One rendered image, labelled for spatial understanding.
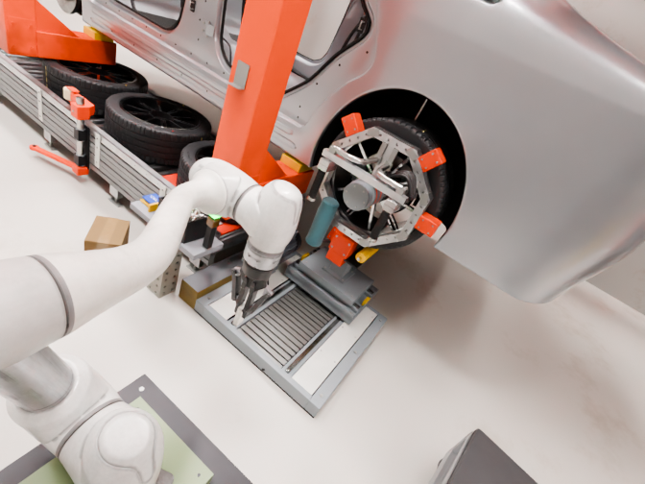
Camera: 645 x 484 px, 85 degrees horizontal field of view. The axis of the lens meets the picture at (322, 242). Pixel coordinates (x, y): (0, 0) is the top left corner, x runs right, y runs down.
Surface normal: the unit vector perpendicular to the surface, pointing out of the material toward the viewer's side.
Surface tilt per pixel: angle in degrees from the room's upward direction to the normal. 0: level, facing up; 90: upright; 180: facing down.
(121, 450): 6
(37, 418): 64
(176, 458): 0
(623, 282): 90
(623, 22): 90
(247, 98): 90
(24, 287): 30
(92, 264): 25
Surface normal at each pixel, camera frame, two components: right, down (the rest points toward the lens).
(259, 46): -0.51, 0.30
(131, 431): 0.44, -0.71
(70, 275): 0.79, -0.53
